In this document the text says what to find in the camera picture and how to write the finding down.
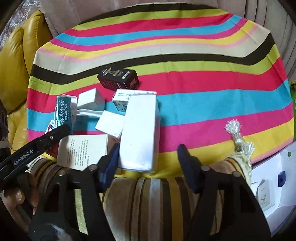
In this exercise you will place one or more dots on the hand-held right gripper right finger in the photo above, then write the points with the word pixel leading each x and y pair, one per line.
pixel 187 166

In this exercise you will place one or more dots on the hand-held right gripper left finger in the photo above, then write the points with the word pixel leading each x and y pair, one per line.
pixel 111 162

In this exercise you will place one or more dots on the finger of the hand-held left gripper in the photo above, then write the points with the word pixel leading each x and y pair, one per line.
pixel 57 135

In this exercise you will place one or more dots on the tall plain white box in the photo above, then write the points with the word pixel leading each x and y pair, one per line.
pixel 138 134

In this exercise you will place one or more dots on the white box with blue label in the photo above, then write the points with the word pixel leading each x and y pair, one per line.
pixel 120 98

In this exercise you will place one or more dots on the purple white cardboard box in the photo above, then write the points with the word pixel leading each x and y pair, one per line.
pixel 268 166

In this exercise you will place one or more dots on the person's left hand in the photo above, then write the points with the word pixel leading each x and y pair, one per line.
pixel 15 195

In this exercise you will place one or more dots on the teal toothpaste box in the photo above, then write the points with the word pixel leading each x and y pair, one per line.
pixel 64 111

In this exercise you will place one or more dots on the cream box with text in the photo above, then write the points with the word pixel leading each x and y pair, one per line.
pixel 81 150

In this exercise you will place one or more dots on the plain white flat box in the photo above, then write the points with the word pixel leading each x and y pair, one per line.
pixel 108 125

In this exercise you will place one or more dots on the white grey cube box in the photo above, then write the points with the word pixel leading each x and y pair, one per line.
pixel 89 97

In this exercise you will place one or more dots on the striped velvet cushion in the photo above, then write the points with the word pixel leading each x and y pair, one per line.
pixel 150 204

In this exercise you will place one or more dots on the silver cushion tassel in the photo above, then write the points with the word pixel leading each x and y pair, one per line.
pixel 233 126

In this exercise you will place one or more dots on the dark printed box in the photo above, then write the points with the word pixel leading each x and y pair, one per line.
pixel 115 76

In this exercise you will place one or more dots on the yellow leather sofa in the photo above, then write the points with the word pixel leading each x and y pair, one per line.
pixel 16 58

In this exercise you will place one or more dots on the small blue block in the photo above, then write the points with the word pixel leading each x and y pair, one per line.
pixel 281 179

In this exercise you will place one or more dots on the colourful striped cloth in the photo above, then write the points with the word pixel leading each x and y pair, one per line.
pixel 185 69

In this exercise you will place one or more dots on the floral patterned fabric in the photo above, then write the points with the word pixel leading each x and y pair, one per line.
pixel 13 20

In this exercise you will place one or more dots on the green cartoon mat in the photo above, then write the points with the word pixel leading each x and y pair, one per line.
pixel 293 97

